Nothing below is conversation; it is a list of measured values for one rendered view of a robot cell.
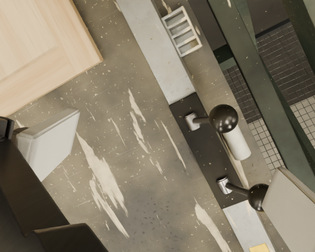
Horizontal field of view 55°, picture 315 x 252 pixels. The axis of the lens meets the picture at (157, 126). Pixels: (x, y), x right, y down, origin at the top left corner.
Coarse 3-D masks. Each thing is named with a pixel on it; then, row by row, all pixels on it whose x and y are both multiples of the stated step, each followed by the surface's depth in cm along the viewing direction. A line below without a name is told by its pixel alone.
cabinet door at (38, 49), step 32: (0, 0) 55; (32, 0) 53; (64, 0) 52; (0, 32) 56; (32, 32) 55; (64, 32) 53; (0, 64) 57; (32, 64) 56; (64, 64) 55; (96, 64) 55; (0, 96) 59; (32, 96) 57
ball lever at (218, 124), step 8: (224, 104) 39; (192, 112) 49; (216, 112) 38; (224, 112) 38; (232, 112) 38; (192, 120) 48; (200, 120) 45; (208, 120) 39; (216, 120) 38; (224, 120) 37; (232, 120) 38; (192, 128) 49; (216, 128) 38; (224, 128) 38; (232, 128) 38
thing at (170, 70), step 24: (120, 0) 48; (144, 0) 48; (144, 24) 48; (144, 48) 49; (168, 48) 48; (168, 72) 49; (168, 96) 50; (240, 216) 52; (240, 240) 53; (264, 240) 53
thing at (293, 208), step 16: (272, 176) 19; (288, 176) 18; (272, 192) 19; (288, 192) 17; (304, 192) 16; (272, 208) 18; (288, 208) 16; (304, 208) 15; (288, 224) 16; (304, 224) 15; (288, 240) 16; (304, 240) 14
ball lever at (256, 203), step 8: (224, 176) 50; (224, 184) 50; (232, 184) 48; (256, 184) 41; (264, 184) 40; (224, 192) 50; (240, 192) 45; (248, 192) 41; (256, 192) 39; (264, 192) 39; (248, 200) 40; (256, 200) 39; (256, 208) 40
